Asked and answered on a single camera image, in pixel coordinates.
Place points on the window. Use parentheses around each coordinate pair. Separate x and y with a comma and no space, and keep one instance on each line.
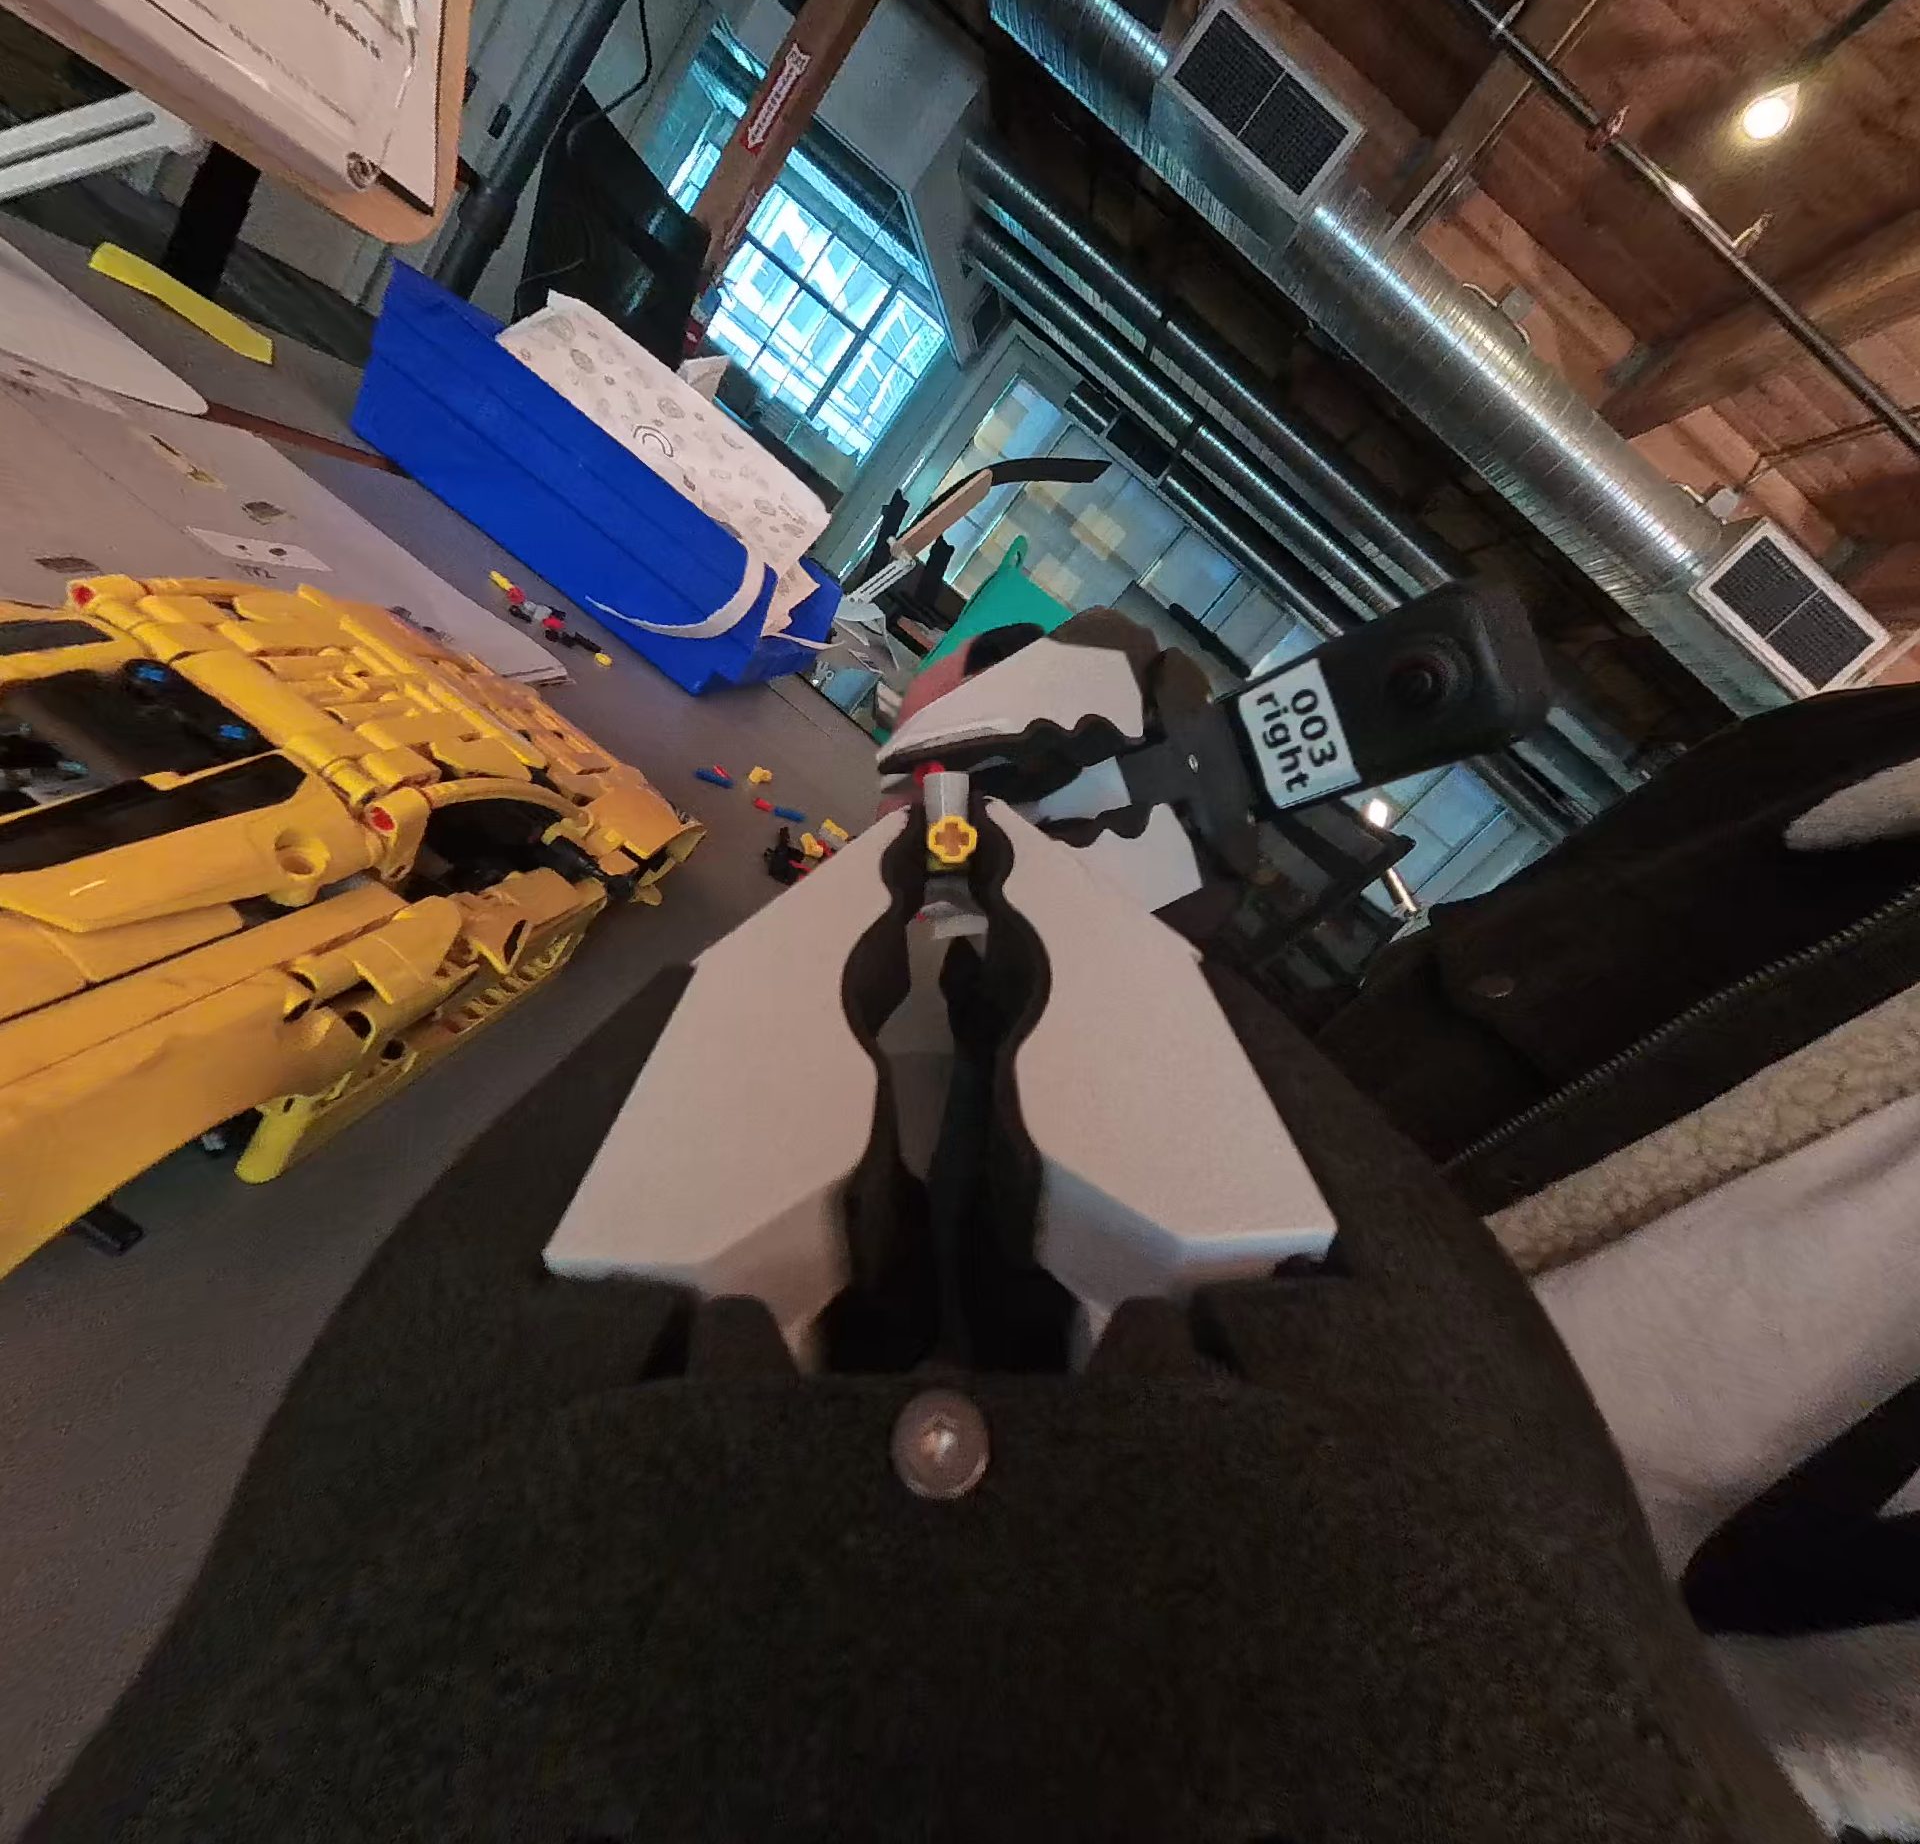
(825,315)

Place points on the green plastic bin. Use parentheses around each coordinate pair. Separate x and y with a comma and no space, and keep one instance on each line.
(1019,600)

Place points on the cluster of mixed small pins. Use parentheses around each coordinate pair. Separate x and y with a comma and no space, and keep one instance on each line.
(547,618)

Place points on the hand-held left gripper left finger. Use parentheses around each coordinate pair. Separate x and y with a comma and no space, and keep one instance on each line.
(721,1110)

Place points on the instruction sheet with coloured blocks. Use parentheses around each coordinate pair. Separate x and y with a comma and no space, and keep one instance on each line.
(226,13)

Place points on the wooden post with red label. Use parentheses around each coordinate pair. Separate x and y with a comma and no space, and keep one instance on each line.
(795,89)

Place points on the silver air duct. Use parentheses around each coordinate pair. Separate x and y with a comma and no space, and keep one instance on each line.
(1468,375)

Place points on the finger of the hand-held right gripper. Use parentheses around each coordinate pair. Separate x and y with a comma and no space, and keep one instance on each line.
(1147,838)
(1019,688)

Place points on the white paper strip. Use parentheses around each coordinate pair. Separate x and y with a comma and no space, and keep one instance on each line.
(704,613)

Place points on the round ceiling lamp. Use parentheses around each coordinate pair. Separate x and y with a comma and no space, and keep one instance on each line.
(1771,116)

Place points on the pile of red black pins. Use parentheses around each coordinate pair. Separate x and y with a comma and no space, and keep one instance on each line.
(786,838)

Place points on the black metal pole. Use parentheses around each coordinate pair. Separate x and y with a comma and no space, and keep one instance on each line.
(556,89)

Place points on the wooden board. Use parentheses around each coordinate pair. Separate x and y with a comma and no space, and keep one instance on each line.
(443,72)

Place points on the person's right hand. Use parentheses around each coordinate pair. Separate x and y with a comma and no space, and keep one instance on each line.
(945,673)

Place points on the grey desk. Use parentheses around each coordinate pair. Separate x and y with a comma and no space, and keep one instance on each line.
(450,1201)

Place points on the yellow brick toy car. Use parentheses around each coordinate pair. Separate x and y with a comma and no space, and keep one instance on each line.
(226,897)

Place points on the blue plastic bin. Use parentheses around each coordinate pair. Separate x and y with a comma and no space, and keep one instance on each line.
(496,450)

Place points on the white ceiling vent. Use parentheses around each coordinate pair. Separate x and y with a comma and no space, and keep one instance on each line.
(1261,97)
(1794,604)

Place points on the yellow paper scrap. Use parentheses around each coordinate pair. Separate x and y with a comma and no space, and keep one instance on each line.
(180,300)

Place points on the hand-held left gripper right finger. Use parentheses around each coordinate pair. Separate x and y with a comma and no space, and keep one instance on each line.
(1169,1110)

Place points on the grey perforated beam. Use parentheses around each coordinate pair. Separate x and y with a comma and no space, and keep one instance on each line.
(945,907)

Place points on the building instruction booklet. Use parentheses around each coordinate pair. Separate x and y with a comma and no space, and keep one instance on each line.
(151,493)

